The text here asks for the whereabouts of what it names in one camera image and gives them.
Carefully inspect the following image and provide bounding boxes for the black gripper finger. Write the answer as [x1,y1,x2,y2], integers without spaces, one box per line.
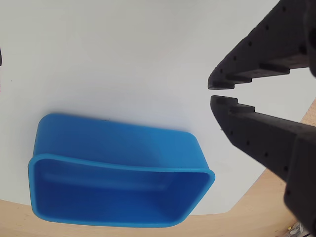
[210,95,316,233]
[207,0,311,90]

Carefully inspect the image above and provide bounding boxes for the blue rectangular plastic bin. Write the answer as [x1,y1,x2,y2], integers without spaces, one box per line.
[27,113,216,228]

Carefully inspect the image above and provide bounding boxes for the small grey clutter item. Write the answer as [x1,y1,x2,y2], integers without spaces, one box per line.
[283,221,307,237]

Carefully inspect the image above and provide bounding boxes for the white table mat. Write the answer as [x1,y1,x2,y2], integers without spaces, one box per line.
[0,0,316,217]

